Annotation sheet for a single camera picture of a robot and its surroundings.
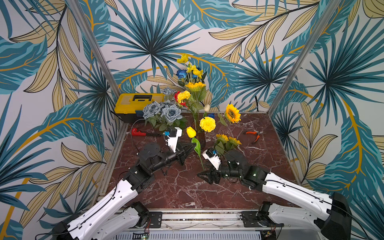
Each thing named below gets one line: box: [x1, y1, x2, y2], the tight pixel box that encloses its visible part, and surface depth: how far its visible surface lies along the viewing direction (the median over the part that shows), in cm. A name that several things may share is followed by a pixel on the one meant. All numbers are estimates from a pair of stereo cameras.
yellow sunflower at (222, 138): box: [216, 133, 229, 144], surface depth 100 cm
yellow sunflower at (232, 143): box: [225, 136, 243, 151], surface depth 100 cm
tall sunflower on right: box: [218, 103, 242, 127], surface depth 66 cm
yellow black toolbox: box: [114, 93, 166, 123], surface depth 105 cm
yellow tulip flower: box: [186, 126, 204, 171], surface depth 62 cm
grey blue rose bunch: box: [142, 99, 188, 132], surface depth 73 cm
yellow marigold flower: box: [199, 116, 217, 133], surface depth 70 cm
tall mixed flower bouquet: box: [174, 53, 211, 132], surface depth 76 cm
